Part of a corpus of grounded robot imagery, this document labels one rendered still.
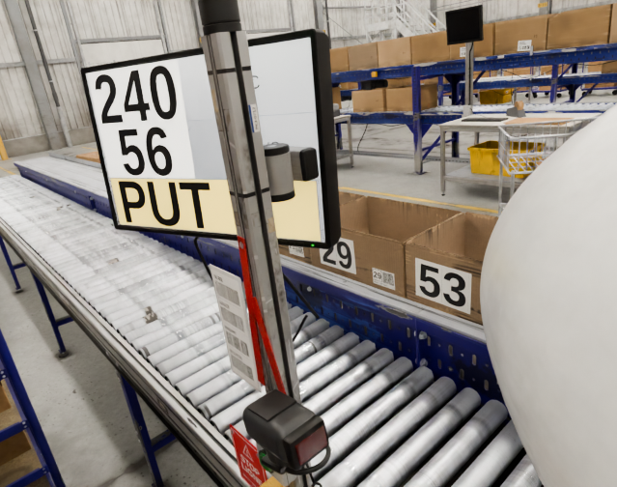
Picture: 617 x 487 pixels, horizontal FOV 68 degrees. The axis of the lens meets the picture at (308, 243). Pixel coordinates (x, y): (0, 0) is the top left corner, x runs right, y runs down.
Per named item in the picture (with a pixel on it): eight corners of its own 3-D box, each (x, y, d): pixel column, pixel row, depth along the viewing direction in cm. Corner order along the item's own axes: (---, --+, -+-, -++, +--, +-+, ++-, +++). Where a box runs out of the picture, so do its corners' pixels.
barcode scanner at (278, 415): (304, 510, 57) (286, 440, 54) (253, 467, 66) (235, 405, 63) (342, 477, 61) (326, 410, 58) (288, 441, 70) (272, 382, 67)
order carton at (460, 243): (405, 300, 126) (403, 242, 119) (463, 263, 143) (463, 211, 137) (555, 353, 97) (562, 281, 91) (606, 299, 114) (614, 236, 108)
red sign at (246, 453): (239, 476, 88) (228, 424, 83) (243, 474, 88) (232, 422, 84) (293, 531, 76) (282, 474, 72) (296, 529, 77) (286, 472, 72)
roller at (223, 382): (190, 418, 117) (182, 411, 121) (334, 331, 148) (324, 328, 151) (185, 402, 116) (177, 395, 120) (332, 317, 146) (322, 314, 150)
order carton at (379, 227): (311, 266, 154) (305, 218, 148) (369, 239, 171) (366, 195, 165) (405, 300, 126) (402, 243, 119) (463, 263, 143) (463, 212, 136)
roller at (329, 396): (247, 476, 98) (235, 466, 102) (399, 362, 128) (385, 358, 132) (241, 457, 97) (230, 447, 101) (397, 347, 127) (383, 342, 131)
